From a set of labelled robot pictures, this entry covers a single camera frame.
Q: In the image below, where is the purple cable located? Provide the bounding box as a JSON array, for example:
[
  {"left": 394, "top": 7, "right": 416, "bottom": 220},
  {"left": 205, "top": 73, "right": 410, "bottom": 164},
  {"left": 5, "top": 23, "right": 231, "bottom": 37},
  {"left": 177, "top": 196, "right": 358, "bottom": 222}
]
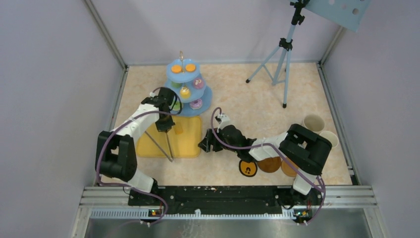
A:
[
  {"left": 95, "top": 87, "right": 183, "bottom": 227},
  {"left": 210, "top": 107, "right": 327, "bottom": 226}
]

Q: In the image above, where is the light blue perforated panel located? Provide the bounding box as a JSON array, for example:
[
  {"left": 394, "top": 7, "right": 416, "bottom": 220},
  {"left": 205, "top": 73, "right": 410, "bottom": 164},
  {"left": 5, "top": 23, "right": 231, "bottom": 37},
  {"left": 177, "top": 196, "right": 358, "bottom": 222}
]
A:
[{"left": 305, "top": 0, "right": 371, "bottom": 32}]

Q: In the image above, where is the blue three-tier cake stand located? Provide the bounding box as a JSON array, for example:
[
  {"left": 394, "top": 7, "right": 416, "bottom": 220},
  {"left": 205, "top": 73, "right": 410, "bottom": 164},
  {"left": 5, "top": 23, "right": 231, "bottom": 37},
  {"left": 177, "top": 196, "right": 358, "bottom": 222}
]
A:
[{"left": 164, "top": 52, "right": 212, "bottom": 117}]

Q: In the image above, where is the black and yellow round coaster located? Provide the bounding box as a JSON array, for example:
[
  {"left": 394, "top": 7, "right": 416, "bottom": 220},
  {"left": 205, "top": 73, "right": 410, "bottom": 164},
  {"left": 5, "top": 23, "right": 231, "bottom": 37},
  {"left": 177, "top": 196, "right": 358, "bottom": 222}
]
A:
[{"left": 238, "top": 160, "right": 258, "bottom": 178}]

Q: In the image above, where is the yellow serving tray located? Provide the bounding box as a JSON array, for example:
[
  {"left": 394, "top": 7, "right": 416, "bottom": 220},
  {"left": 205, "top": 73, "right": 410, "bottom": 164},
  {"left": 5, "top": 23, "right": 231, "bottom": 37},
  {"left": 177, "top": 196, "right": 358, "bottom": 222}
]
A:
[{"left": 136, "top": 116, "right": 202, "bottom": 158}]

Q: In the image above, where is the green cupcake with topping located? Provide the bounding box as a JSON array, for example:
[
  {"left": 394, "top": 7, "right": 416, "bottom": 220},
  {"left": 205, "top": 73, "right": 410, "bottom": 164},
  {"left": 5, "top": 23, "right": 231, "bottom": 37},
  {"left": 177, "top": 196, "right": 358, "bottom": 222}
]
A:
[{"left": 171, "top": 81, "right": 183, "bottom": 88}]

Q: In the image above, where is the dark brown wooden saucer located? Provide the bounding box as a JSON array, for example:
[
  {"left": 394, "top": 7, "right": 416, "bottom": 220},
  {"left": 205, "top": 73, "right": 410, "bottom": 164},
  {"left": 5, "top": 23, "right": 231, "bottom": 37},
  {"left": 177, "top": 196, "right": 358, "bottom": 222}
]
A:
[{"left": 257, "top": 157, "right": 282, "bottom": 173}]

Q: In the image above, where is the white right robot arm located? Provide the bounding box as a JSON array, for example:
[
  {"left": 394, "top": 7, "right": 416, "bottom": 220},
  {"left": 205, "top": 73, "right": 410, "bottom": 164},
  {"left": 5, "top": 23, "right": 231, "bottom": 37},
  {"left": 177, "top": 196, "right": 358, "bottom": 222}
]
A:
[{"left": 198, "top": 124, "right": 333, "bottom": 204}]

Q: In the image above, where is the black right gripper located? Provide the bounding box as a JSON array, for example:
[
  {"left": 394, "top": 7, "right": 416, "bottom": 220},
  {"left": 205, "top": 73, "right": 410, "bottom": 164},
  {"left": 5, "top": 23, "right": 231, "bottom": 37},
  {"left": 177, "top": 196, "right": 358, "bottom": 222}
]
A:
[{"left": 199, "top": 127, "right": 239, "bottom": 153}]

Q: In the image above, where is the cream cup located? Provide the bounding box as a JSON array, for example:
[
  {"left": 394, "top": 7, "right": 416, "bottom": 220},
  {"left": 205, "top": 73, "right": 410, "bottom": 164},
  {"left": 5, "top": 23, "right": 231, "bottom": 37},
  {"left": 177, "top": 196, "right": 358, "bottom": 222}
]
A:
[
  {"left": 301, "top": 114, "right": 325, "bottom": 134},
  {"left": 319, "top": 130, "right": 339, "bottom": 148}
]

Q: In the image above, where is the purple donut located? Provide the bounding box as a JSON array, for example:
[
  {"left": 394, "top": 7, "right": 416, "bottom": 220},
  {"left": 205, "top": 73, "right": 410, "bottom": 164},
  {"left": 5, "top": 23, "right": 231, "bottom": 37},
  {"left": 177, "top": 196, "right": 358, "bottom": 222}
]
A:
[{"left": 189, "top": 99, "right": 203, "bottom": 110}]

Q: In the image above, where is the light brown wooden coaster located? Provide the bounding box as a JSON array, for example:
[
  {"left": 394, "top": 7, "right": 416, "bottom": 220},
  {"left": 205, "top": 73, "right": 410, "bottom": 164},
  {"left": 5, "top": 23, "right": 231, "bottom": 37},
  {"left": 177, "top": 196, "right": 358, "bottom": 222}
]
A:
[{"left": 281, "top": 158, "right": 298, "bottom": 178}]

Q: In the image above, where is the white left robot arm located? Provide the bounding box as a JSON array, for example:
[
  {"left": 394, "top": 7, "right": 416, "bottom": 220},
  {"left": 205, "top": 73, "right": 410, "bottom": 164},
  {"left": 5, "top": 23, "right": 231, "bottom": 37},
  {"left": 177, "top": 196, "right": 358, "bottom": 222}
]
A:
[{"left": 95, "top": 87, "right": 180, "bottom": 205}]

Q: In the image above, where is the cream cup front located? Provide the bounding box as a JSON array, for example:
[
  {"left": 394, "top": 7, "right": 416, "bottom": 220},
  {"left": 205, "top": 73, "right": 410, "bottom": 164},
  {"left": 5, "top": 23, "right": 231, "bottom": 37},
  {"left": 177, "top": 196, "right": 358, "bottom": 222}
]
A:
[{"left": 319, "top": 130, "right": 339, "bottom": 148}]

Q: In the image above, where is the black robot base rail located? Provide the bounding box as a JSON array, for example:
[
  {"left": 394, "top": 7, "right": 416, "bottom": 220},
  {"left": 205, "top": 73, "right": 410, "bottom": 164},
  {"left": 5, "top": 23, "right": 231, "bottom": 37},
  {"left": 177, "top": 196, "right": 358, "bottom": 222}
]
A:
[{"left": 128, "top": 185, "right": 322, "bottom": 209}]

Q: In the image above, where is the green glazed donut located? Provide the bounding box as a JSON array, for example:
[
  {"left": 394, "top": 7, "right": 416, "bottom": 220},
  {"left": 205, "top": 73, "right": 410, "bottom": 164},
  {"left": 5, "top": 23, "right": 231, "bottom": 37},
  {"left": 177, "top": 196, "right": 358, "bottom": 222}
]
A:
[{"left": 172, "top": 101, "right": 182, "bottom": 112}]

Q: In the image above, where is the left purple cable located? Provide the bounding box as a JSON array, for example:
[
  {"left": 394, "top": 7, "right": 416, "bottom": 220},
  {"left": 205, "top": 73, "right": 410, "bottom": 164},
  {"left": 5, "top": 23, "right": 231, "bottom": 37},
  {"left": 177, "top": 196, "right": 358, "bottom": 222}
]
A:
[{"left": 95, "top": 87, "right": 183, "bottom": 227}]

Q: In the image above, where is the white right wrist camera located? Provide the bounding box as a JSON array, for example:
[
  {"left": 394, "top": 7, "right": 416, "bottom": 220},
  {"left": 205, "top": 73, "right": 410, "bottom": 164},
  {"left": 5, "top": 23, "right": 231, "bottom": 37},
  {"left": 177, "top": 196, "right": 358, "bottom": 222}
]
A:
[{"left": 215, "top": 113, "right": 231, "bottom": 127}]

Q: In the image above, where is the yellow cupcake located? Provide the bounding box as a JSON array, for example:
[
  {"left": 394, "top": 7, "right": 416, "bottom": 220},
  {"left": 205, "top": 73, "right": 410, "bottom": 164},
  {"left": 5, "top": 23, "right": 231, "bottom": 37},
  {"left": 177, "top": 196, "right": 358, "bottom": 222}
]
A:
[{"left": 180, "top": 86, "right": 191, "bottom": 99}]

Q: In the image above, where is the cream cup rear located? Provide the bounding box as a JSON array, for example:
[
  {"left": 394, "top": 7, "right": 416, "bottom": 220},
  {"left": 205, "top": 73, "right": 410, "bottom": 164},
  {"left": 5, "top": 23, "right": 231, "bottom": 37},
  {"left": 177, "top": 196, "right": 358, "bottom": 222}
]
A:
[{"left": 301, "top": 114, "right": 325, "bottom": 134}]

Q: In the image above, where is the light blue tripod stand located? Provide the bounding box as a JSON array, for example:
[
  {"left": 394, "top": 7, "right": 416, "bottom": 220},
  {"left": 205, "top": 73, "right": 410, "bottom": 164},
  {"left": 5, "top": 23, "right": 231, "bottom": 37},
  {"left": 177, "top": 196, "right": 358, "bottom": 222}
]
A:
[{"left": 246, "top": 0, "right": 310, "bottom": 109}]

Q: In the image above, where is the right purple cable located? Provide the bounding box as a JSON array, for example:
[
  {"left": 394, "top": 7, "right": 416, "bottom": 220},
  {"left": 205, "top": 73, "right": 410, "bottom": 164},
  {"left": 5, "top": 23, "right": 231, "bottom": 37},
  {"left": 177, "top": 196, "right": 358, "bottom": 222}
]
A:
[{"left": 210, "top": 107, "right": 327, "bottom": 226}]

